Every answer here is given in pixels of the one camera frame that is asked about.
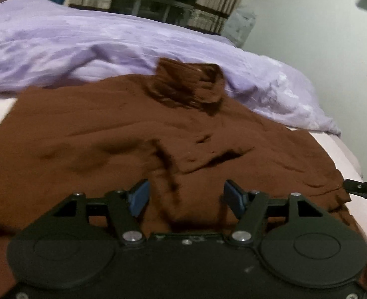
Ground brown sweater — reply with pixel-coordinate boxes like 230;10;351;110
0;57;367;299

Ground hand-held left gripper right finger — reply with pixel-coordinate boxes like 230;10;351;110
223;179;325;246

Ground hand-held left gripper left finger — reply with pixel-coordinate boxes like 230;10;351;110
52;179;151;246

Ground translucent plastic bag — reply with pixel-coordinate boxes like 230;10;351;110
225;5;256;48

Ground purple duvet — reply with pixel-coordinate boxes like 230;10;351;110
0;0;342;137

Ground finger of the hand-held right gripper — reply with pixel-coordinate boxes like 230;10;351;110
342;179;367;207

